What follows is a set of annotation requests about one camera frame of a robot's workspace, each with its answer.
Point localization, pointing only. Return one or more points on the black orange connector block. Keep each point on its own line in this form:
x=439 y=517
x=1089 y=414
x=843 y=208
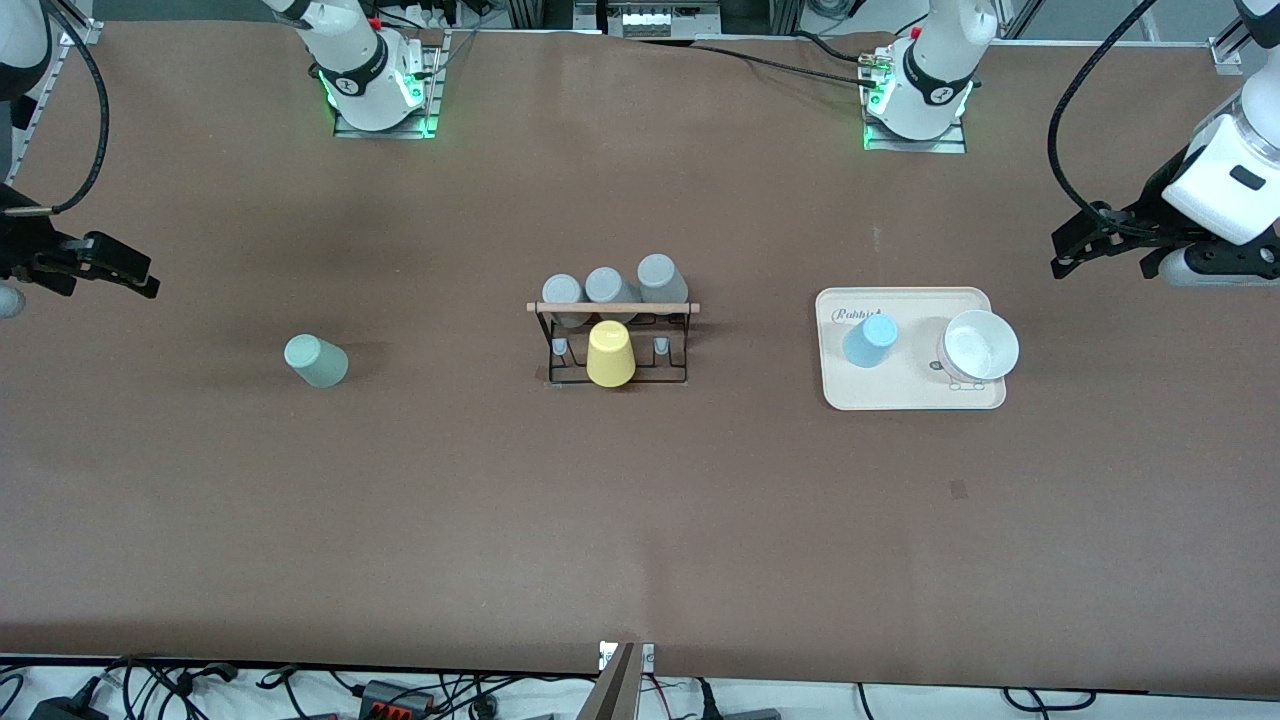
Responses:
x=395 y=695

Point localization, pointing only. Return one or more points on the white power strip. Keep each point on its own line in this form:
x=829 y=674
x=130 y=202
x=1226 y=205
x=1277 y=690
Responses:
x=660 y=18

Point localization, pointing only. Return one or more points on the black power adapter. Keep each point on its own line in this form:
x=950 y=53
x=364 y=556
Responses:
x=65 y=708

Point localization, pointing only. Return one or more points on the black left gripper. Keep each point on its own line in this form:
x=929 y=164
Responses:
x=1150 y=215

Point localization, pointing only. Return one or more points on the brown camera mount post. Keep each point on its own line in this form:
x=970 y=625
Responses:
x=612 y=695

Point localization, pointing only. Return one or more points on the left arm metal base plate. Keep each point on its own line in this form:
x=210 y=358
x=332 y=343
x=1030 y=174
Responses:
x=955 y=145

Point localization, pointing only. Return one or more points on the white bowl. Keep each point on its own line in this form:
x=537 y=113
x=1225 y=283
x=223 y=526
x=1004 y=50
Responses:
x=980 y=345

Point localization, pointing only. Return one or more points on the pale green cup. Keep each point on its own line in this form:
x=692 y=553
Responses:
x=315 y=362

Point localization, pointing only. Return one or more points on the white mount bracket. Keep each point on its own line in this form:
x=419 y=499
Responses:
x=647 y=657

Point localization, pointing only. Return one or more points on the grey cup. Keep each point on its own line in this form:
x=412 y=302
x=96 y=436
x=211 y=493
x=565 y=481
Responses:
x=608 y=285
x=562 y=290
x=660 y=275

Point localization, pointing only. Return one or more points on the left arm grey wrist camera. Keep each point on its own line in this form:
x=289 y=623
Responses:
x=1220 y=270

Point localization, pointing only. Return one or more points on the cream rabbit print tray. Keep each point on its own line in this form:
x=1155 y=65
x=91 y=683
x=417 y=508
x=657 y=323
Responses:
x=900 y=385

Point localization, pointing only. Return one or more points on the yellow cup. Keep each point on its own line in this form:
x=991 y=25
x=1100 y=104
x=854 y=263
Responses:
x=610 y=355

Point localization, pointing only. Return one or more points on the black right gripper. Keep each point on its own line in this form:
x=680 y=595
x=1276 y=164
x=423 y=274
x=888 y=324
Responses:
x=22 y=246

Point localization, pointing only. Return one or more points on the aluminium table edge rail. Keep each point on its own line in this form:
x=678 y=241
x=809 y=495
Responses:
x=1225 y=48
x=82 y=32

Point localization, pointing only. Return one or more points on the light blue cup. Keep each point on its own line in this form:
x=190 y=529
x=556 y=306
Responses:
x=868 y=342

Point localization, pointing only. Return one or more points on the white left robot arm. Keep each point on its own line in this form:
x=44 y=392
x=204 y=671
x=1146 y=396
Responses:
x=930 y=70

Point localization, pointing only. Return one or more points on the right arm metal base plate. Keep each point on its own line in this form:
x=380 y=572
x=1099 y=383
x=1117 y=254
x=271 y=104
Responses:
x=432 y=100

